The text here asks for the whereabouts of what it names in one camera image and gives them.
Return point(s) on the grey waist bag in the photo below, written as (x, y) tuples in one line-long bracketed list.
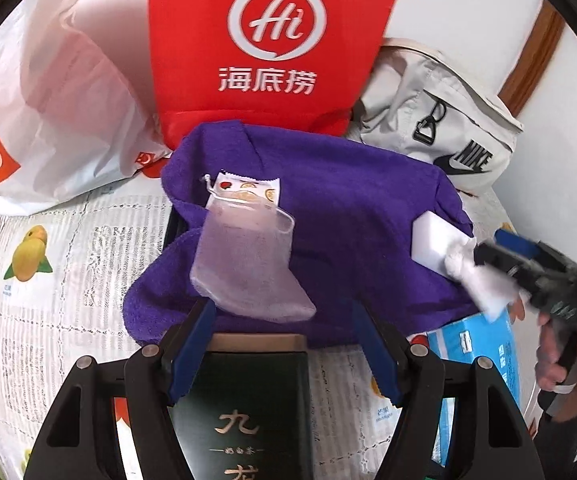
[(408, 110)]

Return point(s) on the red paper bag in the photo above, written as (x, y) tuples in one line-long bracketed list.
[(193, 35)]

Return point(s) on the blue tissue pack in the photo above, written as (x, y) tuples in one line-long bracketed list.
[(488, 360)]

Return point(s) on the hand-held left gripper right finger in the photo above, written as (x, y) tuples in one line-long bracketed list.
[(381, 360)]

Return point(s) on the person's right hand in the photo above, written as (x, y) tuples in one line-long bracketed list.
[(556, 355)]

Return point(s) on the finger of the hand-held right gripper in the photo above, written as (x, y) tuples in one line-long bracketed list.
[(518, 244), (498, 260)]

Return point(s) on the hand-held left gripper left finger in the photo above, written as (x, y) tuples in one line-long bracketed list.
[(191, 355)]

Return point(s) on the fruit-print wipe packet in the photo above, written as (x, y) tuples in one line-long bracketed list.
[(248, 190)]

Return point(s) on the white plastic shopping bag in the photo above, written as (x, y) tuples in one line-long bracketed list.
[(68, 85)]

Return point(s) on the dark green tea box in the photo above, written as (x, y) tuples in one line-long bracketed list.
[(253, 410)]

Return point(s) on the purple towel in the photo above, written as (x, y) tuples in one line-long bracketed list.
[(348, 210)]

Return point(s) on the brown wooden door frame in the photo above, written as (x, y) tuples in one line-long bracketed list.
[(533, 55)]

